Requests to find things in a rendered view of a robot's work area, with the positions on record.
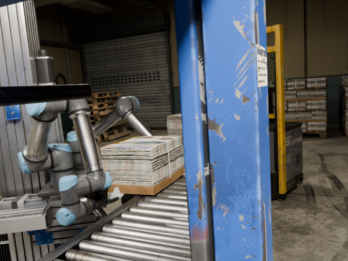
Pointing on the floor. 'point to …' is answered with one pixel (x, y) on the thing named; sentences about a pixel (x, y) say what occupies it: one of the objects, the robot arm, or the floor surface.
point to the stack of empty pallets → (101, 105)
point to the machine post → (225, 128)
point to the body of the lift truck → (295, 153)
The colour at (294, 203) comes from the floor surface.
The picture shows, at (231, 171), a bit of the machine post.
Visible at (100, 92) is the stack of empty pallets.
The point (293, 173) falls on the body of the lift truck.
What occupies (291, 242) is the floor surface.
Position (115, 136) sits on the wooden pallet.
